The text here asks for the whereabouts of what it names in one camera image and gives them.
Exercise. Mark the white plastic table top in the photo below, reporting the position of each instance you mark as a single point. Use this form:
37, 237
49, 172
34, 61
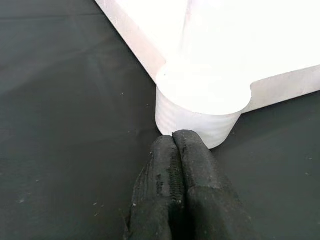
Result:
237, 50

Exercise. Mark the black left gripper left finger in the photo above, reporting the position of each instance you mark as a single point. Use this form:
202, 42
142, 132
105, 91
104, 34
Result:
155, 195

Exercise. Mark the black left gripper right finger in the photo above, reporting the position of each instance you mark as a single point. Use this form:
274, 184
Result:
215, 205

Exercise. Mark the black tablecloth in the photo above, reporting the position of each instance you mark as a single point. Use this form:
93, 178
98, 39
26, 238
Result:
62, 125

